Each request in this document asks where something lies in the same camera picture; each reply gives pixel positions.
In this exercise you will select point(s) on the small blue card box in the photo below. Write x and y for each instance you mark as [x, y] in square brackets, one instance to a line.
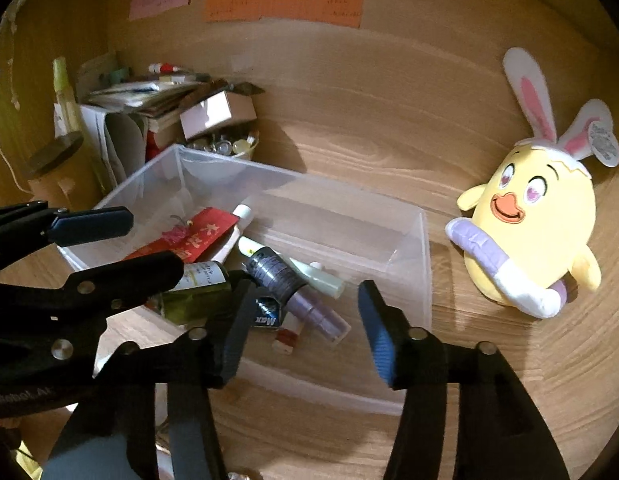
[267, 317]

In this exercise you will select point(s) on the stack of booklets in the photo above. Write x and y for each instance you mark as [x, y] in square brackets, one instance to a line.
[139, 92]

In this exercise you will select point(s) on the brown mug with lid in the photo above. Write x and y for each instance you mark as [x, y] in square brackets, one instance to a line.
[54, 152]

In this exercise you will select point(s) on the purple cosmetic tube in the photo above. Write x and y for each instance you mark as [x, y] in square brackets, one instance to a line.
[309, 305]

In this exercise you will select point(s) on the red white marker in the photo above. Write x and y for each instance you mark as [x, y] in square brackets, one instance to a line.
[164, 67]

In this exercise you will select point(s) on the clear plastic bin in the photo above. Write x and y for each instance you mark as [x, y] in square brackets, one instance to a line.
[339, 240]

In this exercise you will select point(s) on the white bowl of beads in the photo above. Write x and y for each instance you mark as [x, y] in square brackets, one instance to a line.
[239, 149]

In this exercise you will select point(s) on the pink bead charm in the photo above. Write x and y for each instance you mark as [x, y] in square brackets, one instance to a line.
[175, 234]

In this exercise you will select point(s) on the small white tube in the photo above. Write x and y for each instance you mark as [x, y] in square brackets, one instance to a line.
[242, 215]

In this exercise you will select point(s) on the small white cardboard box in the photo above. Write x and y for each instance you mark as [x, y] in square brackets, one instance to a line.
[214, 112]

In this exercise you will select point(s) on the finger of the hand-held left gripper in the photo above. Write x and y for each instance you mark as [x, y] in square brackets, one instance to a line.
[89, 225]
[134, 275]

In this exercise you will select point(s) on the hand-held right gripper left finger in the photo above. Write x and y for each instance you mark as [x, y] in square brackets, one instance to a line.
[237, 330]

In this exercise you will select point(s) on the yellow chick plush toy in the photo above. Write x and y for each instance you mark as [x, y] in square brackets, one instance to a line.
[539, 230]

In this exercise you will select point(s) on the pale green tube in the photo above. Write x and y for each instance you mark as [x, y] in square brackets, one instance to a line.
[319, 280]

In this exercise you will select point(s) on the pale green bottle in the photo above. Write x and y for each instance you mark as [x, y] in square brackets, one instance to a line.
[62, 85]

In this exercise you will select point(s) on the orange paper note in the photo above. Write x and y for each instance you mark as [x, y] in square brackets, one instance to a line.
[284, 0]

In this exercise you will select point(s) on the dark green glass bottle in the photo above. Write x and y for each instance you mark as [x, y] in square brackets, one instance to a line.
[199, 285]

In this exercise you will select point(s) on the red white lip balm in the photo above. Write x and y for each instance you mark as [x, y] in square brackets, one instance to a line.
[289, 337]

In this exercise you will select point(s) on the teal small object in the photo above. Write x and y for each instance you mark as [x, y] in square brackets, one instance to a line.
[117, 76]

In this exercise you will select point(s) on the red packet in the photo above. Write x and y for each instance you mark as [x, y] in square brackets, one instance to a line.
[204, 232]

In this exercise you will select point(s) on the stack of papers and books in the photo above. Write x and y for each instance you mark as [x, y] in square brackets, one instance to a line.
[119, 140]

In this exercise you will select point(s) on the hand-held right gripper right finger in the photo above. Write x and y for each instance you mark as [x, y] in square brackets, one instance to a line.
[379, 330]

